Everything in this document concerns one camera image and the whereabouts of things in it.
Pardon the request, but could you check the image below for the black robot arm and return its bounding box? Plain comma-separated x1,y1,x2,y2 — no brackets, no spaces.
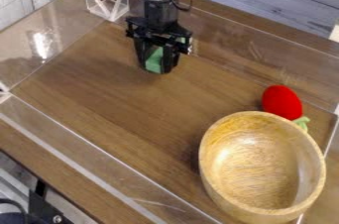
126,0,192,74

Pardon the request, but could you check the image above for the green rectangular block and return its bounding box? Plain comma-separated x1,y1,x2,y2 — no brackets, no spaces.
147,38,187,74

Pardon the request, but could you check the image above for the brown wooden bowl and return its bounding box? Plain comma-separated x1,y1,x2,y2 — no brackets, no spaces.
199,111,326,224

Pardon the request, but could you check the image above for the clear acrylic barrier wall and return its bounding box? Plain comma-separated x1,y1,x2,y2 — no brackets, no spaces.
0,0,339,224

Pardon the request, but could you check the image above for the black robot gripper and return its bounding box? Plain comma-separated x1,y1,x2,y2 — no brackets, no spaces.
126,17,192,73

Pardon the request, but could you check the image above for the red plush strawberry toy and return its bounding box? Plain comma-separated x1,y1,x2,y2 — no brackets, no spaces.
260,85,310,131

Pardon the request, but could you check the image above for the clear acrylic corner bracket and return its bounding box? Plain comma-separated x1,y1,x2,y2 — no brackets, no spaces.
84,0,130,22

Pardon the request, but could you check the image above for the black clamp with cable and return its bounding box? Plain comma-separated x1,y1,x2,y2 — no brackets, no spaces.
0,177,75,224

